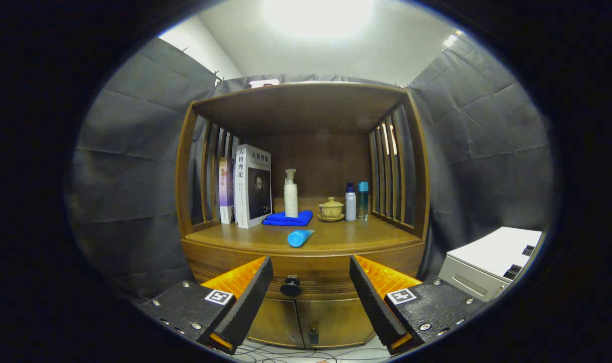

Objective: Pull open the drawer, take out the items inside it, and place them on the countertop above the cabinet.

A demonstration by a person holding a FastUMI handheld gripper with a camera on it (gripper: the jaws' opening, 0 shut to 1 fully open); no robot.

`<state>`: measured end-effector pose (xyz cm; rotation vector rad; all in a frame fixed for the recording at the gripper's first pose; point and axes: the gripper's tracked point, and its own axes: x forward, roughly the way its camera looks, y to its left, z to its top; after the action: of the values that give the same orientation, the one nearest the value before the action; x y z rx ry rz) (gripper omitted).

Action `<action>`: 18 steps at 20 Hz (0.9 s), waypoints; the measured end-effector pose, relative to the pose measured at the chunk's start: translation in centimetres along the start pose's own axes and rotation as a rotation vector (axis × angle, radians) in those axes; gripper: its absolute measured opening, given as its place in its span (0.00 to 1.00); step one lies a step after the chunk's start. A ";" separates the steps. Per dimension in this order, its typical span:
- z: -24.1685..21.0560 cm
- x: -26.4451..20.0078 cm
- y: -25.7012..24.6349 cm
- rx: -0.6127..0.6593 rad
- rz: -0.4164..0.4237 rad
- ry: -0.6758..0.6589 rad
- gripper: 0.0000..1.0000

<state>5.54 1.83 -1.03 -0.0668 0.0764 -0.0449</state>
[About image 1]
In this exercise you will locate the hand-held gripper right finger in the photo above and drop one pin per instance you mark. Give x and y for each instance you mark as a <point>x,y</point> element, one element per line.
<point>374,302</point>

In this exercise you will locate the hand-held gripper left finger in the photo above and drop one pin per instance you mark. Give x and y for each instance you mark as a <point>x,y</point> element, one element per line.
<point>250,297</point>

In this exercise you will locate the black drawer knob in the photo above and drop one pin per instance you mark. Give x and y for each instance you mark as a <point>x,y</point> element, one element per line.
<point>290,287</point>

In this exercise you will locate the brown wooden drawer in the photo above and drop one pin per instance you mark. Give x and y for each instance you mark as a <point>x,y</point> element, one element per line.
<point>316,264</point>

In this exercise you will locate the blue white squeeze tube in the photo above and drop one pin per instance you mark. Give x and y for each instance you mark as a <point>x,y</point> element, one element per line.
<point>298,238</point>

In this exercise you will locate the wooden cabinet door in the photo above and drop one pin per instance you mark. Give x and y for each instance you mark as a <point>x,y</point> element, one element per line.
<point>278,320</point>
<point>341,317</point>

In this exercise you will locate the brown wooden countertop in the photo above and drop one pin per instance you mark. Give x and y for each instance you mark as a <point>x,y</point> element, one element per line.
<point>356,237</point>

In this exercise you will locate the brown wooden cabinet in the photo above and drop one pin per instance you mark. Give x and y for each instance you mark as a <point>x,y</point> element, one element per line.
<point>301,106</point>

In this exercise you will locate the blue folded cloth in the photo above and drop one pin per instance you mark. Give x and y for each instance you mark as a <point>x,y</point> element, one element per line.
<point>286,219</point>

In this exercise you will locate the white bottle blue cap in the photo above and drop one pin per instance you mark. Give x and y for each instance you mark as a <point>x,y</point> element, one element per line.
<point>350,204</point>

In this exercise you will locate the teal bottle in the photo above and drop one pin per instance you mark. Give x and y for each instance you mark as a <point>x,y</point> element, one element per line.
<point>363,201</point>

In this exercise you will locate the yellow lidded teacup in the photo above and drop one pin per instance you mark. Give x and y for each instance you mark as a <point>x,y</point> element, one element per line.
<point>331,209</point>

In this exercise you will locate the white pump bottle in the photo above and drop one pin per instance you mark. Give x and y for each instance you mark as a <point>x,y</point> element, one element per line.
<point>291,199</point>

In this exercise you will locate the purple book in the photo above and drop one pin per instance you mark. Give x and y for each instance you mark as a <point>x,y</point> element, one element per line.
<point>226,191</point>

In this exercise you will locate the white portrait book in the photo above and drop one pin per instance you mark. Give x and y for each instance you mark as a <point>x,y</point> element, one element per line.
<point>253,186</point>

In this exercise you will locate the grey white storage box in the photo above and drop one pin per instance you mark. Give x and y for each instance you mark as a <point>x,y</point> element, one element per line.
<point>487,252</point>

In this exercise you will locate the ceiling light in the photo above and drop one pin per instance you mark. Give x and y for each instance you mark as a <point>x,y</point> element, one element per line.
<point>316,15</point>

